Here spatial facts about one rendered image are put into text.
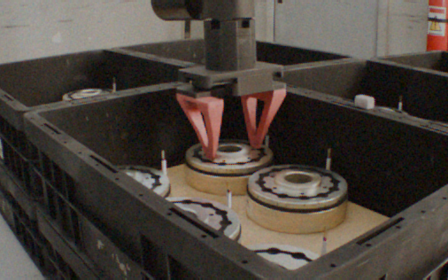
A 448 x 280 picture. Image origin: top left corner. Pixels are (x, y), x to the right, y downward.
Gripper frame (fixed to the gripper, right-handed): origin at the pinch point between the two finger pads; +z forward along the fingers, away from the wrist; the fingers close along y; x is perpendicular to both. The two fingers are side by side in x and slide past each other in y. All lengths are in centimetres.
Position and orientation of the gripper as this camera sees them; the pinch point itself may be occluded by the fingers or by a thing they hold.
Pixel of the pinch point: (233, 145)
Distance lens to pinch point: 58.6
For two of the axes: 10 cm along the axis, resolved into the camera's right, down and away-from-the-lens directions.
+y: -8.3, 1.9, -5.2
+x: 5.5, 2.2, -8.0
